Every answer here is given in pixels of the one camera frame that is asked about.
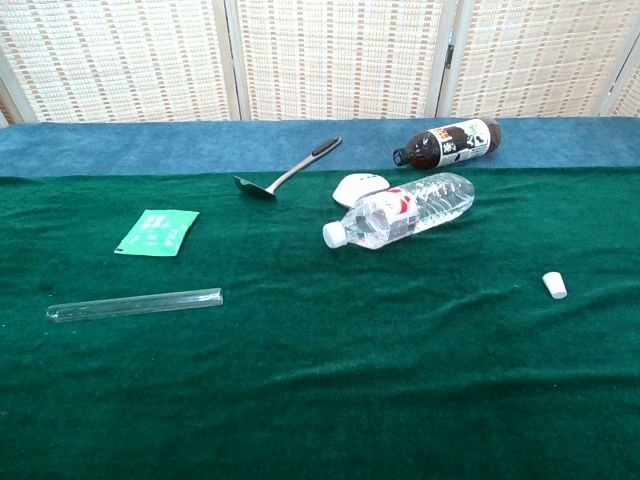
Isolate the white rubber stopper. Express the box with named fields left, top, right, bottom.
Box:
left=541, top=271, right=569, bottom=300

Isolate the clear glass test tube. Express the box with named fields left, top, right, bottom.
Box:
left=46, top=286, right=225, bottom=324

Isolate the clear plastic water bottle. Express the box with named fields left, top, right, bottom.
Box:
left=322, top=172, right=476, bottom=250

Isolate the dark tea bottle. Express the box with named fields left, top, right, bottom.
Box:
left=392, top=117, right=503, bottom=170

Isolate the steel ladle black handle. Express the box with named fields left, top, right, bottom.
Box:
left=232, top=135, right=344, bottom=202

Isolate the dark green velvet cloth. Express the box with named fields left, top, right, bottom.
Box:
left=0, top=167, right=640, bottom=480

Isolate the green sachet packet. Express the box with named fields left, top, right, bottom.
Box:
left=113, top=209, right=201, bottom=257

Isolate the woven bamboo screen panel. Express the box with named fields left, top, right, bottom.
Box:
left=224, top=0, right=456, bottom=122
left=0, top=0, right=239, bottom=125
left=437, top=0, right=640, bottom=119
left=599, top=47, right=640, bottom=119

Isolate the white computer mouse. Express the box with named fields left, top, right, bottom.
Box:
left=332, top=172, right=390, bottom=209

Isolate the blue table cover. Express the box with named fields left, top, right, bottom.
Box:
left=0, top=117, right=640, bottom=179

